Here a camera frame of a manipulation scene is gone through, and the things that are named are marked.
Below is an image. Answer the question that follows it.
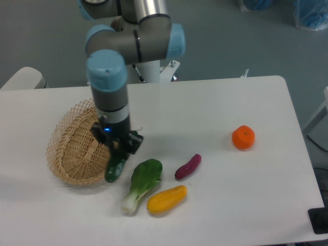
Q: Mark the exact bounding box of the black device at edge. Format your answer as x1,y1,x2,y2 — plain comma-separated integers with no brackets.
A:
308,207,328,234

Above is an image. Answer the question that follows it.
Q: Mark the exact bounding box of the woven wicker basket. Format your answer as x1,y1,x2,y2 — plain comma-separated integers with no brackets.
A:
46,99,110,186

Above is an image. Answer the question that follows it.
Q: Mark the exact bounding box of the blue plastic bag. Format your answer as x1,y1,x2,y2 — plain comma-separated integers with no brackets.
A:
293,0,327,31
237,0,274,11

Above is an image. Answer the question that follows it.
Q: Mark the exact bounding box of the white chair back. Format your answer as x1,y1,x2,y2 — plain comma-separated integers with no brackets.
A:
1,67,49,91

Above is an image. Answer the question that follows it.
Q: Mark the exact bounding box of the green cucumber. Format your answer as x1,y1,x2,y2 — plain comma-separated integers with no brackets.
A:
105,145,129,182

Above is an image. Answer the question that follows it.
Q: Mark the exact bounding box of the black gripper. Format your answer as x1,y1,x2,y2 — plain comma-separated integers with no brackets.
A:
90,116,144,155

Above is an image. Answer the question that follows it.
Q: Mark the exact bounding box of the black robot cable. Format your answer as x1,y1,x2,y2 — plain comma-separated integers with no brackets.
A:
132,64,146,84

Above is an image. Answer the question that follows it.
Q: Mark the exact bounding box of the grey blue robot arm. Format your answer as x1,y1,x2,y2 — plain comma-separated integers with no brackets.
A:
78,1,186,154

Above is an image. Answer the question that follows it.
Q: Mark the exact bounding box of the green bok choy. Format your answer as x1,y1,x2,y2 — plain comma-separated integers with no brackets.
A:
121,158,162,214

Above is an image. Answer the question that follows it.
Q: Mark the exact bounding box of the purple sweet potato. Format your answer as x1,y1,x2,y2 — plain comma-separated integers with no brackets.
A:
175,154,202,180

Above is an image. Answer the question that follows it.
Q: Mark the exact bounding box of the orange tangerine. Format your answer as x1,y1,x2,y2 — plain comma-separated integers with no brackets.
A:
232,125,255,150

